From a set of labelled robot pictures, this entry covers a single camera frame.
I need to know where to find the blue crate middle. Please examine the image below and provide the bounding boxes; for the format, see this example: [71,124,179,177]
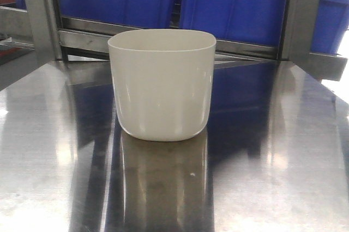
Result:
[179,0,286,46]

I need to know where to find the steel upright post right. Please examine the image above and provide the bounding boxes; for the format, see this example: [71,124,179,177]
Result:
[277,0,347,81]

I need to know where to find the steel shelf frame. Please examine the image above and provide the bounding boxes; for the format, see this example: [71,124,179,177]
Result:
[0,0,281,63]

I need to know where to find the blue crate far right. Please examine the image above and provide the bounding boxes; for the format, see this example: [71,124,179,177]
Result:
[311,0,348,54]

